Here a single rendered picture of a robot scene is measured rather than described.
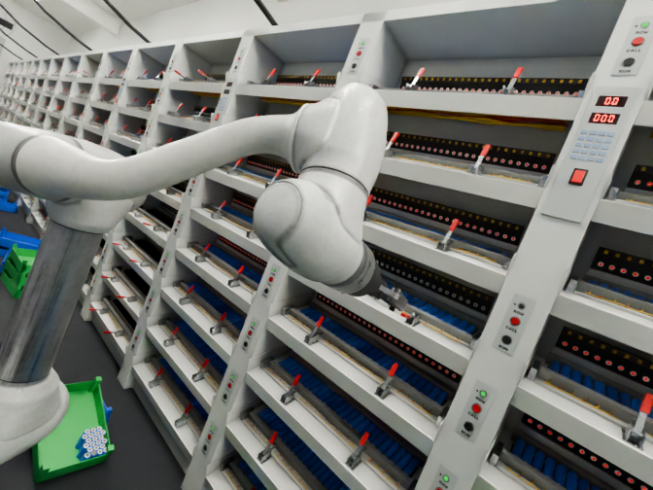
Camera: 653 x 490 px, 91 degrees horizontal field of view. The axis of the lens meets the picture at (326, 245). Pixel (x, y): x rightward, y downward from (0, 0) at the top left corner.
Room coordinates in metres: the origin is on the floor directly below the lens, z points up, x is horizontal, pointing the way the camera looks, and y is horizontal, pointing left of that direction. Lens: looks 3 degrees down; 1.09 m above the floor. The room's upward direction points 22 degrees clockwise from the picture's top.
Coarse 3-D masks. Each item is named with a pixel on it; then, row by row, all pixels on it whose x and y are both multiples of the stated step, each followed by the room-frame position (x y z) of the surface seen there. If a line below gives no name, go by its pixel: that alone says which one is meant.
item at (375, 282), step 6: (378, 270) 0.53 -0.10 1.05; (372, 276) 0.51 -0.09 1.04; (378, 276) 0.53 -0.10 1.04; (372, 282) 0.51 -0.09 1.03; (378, 282) 0.53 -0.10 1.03; (384, 282) 0.55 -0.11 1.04; (366, 288) 0.51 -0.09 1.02; (372, 288) 0.52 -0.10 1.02; (378, 288) 0.54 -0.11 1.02; (348, 294) 0.53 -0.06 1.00; (354, 294) 0.52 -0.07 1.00; (360, 294) 0.52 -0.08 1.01; (366, 294) 0.53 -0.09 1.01; (378, 294) 0.55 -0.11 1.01
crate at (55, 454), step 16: (64, 384) 1.17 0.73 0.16; (80, 384) 1.22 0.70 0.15; (96, 384) 1.24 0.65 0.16; (80, 400) 1.21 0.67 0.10; (96, 400) 1.23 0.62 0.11; (80, 416) 1.17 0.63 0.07; (96, 416) 1.20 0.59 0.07; (64, 432) 1.10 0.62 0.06; (80, 432) 1.13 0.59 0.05; (32, 448) 1.01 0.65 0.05; (48, 448) 1.03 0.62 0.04; (64, 448) 1.06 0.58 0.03; (112, 448) 1.09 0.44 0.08; (48, 464) 0.95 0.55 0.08; (64, 464) 1.03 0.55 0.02; (80, 464) 1.03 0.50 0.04; (96, 464) 1.09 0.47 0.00
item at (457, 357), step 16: (288, 272) 1.07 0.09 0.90; (384, 272) 1.06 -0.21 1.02; (320, 288) 0.98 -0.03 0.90; (416, 288) 0.98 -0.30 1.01; (352, 304) 0.91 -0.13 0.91; (368, 304) 0.87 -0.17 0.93; (448, 304) 0.92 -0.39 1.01; (368, 320) 0.87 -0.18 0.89; (384, 320) 0.84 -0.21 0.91; (400, 320) 0.82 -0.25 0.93; (400, 336) 0.81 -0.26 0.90; (416, 336) 0.78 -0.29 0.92; (432, 336) 0.77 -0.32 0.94; (480, 336) 0.71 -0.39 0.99; (432, 352) 0.76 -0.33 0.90; (448, 352) 0.73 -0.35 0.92; (464, 352) 0.73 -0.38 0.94; (464, 368) 0.71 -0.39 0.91
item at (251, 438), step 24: (240, 408) 1.10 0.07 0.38; (264, 408) 1.17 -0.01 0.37; (240, 432) 1.05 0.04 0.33; (264, 432) 1.05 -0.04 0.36; (288, 432) 1.07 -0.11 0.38; (264, 456) 0.96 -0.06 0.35; (288, 456) 0.98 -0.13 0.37; (312, 456) 1.00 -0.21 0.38; (264, 480) 0.94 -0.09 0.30; (288, 480) 0.93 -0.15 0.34; (312, 480) 0.92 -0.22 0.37; (336, 480) 0.95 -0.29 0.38
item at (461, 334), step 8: (408, 304) 0.87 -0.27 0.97; (408, 312) 0.86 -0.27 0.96; (424, 312) 0.84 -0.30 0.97; (424, 320) 0.83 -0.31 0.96; (432, 320) 0.81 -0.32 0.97; (440, 320) 0.81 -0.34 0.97; (432, 328) 0.79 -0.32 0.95; (440, 328) 0.80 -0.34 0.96; (448, 328) 0.79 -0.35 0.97; (456, 328) 0.79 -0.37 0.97; (448, 336) 0.77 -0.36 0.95; (456, 336) 0.78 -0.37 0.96; (464, 336) 0.76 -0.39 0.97; (472, 336) 0.76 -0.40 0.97
